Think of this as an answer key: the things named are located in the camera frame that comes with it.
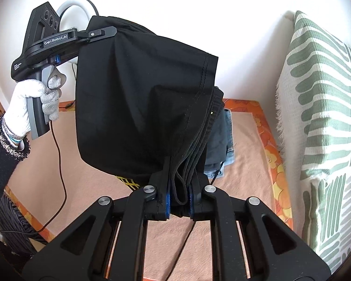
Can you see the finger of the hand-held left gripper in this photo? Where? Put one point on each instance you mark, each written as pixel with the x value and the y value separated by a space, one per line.
pixel 102 33

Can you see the person's left hand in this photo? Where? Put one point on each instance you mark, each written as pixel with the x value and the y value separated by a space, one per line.
pixel 20 105

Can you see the orange floral bed sheet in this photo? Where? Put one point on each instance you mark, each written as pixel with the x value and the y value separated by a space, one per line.
pixel 278 181

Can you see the folded blue jeans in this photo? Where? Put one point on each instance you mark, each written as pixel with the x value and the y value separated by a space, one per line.
pixel 230 152

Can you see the folded dark grey jeans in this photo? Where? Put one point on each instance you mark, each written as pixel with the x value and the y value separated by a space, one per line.
pixel 219 140

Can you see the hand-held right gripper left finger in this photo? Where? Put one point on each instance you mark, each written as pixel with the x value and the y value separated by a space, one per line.
pixel 167 202

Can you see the person's dark ribbed clothing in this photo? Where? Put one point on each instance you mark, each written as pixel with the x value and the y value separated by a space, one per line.
pixel 11 219

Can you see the person's left forearm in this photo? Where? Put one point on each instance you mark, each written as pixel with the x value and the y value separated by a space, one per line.
pixel 0 158

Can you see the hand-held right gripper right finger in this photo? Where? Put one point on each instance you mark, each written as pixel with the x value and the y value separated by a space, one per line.
pixel 192 207

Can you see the black pants with yellow stripes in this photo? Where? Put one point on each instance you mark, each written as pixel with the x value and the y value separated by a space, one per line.
pixel 128 93

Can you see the green and white patterned pillow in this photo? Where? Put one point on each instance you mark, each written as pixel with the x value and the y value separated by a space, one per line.
pixel 324 108

